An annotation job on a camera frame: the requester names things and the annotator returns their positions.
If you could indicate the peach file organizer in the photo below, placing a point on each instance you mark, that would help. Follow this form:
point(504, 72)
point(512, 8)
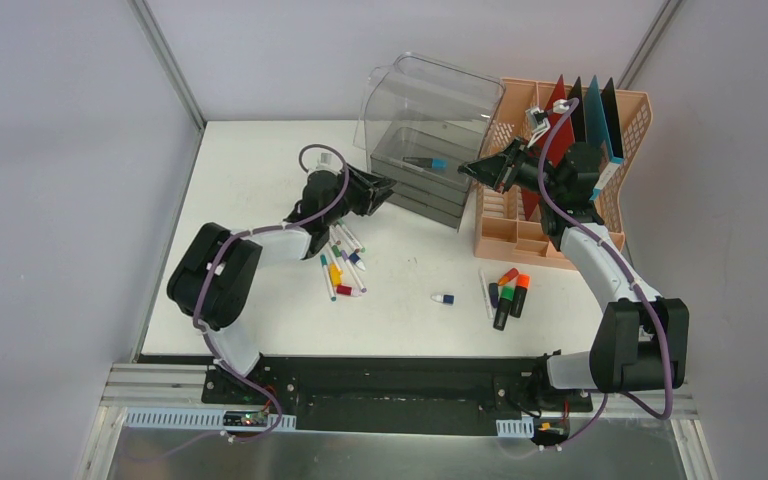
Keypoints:
point(504, 229)

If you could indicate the blue black marker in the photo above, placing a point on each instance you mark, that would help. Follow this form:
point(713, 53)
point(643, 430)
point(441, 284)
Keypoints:
point(430, 163)

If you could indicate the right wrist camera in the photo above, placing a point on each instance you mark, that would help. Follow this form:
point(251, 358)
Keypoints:
point(538, 119)

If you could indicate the green highlighter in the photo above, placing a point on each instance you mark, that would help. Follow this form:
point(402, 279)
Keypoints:
point(503, 309)

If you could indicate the small blue cap bottle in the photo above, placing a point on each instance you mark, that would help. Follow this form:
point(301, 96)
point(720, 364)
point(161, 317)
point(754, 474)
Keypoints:
point(445, 299)

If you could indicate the teal notebook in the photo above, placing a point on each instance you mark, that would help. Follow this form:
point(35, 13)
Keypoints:
point(603, 130)

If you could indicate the red folder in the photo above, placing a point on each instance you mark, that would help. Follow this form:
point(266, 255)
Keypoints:
point(553, 139)

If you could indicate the purple marker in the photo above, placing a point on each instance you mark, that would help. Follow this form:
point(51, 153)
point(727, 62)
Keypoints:
point(352, 271)

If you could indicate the white pen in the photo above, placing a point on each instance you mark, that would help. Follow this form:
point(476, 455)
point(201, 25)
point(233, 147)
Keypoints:
point(485, 294)

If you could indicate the orange highlighter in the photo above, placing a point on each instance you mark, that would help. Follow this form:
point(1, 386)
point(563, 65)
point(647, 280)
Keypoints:
point(520, 294)

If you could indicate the clear grey drawer box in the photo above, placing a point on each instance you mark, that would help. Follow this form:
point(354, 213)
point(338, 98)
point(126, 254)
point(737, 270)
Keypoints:
point(419, 106)

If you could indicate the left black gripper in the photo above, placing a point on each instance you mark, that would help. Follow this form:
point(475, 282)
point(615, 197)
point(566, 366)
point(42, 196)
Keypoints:
point(360, 189)

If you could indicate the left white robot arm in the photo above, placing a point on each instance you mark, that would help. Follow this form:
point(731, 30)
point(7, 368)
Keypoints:
point(212, 281)

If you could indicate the green cap marker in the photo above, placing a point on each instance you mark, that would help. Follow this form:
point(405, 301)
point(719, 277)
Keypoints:
point(351, 238)

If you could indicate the small red-orange marker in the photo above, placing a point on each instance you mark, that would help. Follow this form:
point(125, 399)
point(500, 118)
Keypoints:
point(511, 275)

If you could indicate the teal marker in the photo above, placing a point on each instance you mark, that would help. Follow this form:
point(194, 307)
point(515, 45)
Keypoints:
point(328, 278)

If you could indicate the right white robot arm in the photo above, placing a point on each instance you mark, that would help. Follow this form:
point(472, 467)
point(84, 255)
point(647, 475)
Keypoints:
point(641, 342)

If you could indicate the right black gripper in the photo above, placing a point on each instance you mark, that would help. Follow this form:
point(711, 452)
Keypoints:
point(497, 169)

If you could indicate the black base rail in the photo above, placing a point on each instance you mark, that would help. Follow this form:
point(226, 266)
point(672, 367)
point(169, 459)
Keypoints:
point(418, 395)

